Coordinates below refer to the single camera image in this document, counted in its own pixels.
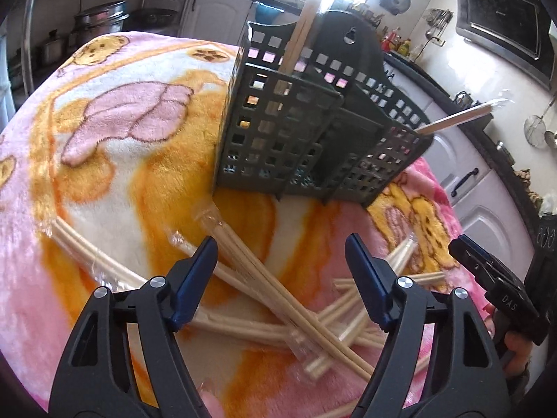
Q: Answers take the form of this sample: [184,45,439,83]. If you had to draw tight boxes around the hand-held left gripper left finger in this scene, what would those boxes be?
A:
[48,236,218,418]

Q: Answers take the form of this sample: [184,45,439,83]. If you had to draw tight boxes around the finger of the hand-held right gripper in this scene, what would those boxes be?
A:
[448,235,551,345]

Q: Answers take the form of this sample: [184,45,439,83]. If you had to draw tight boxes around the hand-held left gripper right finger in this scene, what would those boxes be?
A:
[345,234,512,418]

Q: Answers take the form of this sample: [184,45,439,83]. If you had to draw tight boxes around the pile of chopsticks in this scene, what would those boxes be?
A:
[46,207,449,418]

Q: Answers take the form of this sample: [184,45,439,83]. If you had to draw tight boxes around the dark green utensil holder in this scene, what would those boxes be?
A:
[212,10,434,208]

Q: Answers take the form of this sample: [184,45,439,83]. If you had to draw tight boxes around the chopstick pair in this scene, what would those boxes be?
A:
[415,99,508,137]
[277,0,323,75]

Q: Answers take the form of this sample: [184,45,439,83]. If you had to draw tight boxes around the hanging kitchen utensils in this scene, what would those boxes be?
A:
[423,8,454,41]

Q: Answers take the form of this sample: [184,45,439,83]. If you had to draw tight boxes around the person's right hand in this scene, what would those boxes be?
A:
[484,302,534,397]

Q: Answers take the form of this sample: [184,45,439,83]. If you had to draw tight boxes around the pink printed blanket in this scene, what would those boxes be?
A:
[0,30,501,418]

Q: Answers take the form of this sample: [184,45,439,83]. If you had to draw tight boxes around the black range hood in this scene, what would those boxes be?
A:
[455,0,550,90]

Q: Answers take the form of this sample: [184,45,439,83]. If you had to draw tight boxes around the dark wok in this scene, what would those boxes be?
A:
[130,8,180,31]

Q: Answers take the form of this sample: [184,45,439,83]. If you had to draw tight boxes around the small lidded steel pot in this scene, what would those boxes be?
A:
[41,30,68,67]

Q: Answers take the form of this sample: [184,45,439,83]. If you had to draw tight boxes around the white plastic drawer unit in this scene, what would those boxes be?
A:
[0,30,18,118]

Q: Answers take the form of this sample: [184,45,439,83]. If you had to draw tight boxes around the stacked steel pots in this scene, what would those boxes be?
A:
[73,1,131,48]

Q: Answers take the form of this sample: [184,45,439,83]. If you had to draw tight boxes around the blue bowl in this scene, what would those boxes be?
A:
[254,2,284,24]

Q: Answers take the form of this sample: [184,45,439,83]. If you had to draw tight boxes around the white cabinet door black handle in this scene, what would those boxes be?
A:
[450,166,537,271]

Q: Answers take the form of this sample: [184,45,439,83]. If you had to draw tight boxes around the wire skimmer ladle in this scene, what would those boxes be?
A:
[523,96,557,146]

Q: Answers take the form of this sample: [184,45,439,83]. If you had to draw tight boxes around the round wall fan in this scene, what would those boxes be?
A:
[378,0,410,16]

